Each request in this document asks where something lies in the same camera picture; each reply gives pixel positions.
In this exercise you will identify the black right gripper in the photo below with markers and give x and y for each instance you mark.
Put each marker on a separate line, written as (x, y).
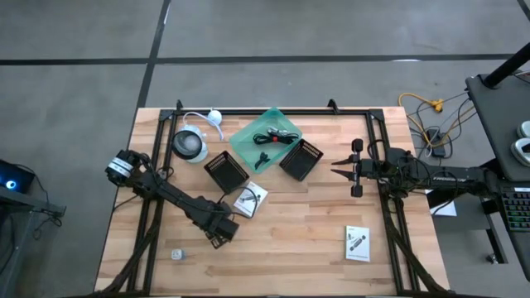
(366, 169)

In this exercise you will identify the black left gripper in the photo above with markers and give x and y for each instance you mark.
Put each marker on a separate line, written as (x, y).
(225, 227)

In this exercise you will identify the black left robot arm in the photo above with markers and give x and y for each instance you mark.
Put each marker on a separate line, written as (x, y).
(174, 194)

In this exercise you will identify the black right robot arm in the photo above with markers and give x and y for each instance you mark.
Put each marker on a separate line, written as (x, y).
(447, 179)

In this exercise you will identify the green translucent plastic bin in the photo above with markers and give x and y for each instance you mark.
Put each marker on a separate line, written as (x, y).
(246, 145)

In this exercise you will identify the small white cube charger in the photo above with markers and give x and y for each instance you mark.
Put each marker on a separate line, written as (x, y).
(178, 254)

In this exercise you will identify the black plastic slotted basket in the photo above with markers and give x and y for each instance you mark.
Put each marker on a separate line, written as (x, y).
(300, 161)
(225, 174)

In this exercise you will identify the white instruction manual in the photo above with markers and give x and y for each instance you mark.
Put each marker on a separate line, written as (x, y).
(358, 244)

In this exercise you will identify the black power brick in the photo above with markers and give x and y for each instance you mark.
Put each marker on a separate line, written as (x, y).
(435, 140)

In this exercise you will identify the white cylindrical projector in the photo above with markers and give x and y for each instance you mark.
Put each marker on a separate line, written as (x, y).
(189, 144)

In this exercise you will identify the white paper sheet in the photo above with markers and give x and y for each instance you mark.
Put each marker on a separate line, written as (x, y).
(447, 209)

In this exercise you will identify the white round power adapter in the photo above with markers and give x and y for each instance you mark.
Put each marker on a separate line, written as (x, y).
(214, 117)

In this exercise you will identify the black side table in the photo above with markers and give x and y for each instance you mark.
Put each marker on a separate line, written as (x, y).
(497, 124)

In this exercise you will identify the black backlit keyboard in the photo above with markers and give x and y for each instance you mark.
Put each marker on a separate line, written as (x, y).
(517, 207)

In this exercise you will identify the white rounded device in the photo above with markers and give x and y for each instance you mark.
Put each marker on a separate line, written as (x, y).
(522, 152)
(525, 129)

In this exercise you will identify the black pole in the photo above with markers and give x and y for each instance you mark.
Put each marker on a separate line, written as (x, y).
(507, 68)

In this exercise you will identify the black device with blue light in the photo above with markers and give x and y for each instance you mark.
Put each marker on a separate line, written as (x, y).
(16, 178)

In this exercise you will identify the black metal table frame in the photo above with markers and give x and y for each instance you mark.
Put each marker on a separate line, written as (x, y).
(352, 111)

